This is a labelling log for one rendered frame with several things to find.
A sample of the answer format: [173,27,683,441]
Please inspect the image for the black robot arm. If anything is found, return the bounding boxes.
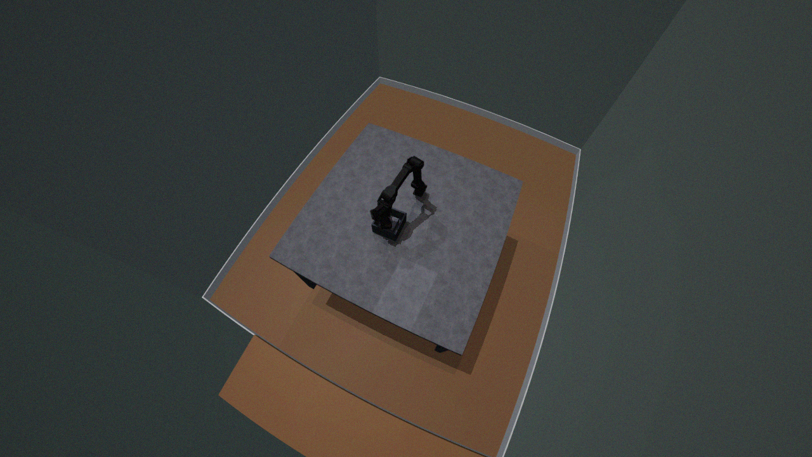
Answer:
[370,156,427,221]

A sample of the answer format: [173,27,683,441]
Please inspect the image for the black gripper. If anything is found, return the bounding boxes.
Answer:
[380,210,392,229]

